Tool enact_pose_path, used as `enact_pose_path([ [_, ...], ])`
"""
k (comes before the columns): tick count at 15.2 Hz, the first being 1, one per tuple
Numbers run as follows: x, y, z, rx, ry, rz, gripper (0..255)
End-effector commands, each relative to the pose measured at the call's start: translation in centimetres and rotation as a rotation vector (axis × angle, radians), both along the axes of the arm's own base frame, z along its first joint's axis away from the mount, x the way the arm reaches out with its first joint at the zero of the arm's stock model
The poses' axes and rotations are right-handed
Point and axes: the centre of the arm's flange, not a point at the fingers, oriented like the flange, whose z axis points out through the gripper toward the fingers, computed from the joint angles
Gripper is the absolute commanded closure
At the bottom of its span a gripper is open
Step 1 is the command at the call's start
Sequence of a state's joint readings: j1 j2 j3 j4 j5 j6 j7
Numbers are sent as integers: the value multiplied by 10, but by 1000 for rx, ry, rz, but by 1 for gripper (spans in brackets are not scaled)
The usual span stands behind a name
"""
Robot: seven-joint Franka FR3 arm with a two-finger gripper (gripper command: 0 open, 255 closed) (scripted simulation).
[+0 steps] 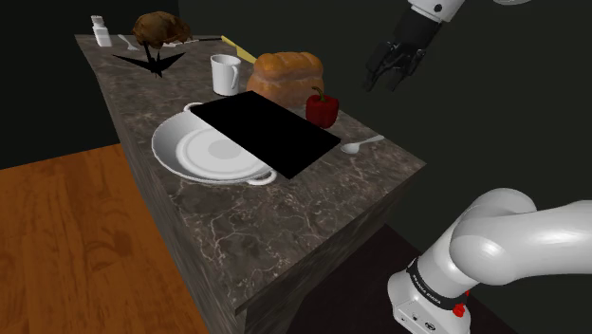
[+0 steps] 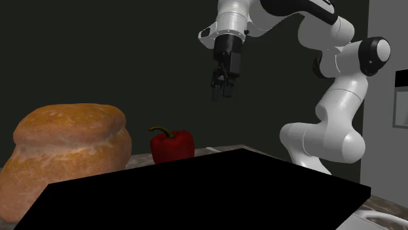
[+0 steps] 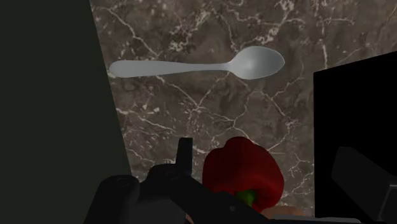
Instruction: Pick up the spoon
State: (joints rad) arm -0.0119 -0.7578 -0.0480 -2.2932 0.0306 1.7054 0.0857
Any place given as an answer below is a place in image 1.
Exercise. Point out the golden bread loaf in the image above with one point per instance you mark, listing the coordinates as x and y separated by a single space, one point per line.
286 76

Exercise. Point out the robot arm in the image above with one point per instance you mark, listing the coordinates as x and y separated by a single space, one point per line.
508 240

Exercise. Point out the white mug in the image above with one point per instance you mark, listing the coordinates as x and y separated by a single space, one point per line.
224 74

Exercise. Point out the white fork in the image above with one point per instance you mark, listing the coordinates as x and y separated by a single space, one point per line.
127 43

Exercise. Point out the white spoon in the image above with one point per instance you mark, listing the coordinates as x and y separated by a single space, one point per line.
356 146

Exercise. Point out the black paper crane figure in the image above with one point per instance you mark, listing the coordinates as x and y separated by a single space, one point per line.
155 62

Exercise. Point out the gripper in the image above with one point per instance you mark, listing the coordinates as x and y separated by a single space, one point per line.
413 32

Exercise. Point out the red bell pepper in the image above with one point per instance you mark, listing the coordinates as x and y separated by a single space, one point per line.
322 111

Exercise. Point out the white shaker bottle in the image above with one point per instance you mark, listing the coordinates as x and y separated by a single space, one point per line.
101 33

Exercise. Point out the brown crusty round bread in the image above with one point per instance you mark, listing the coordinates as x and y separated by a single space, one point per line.
161 28

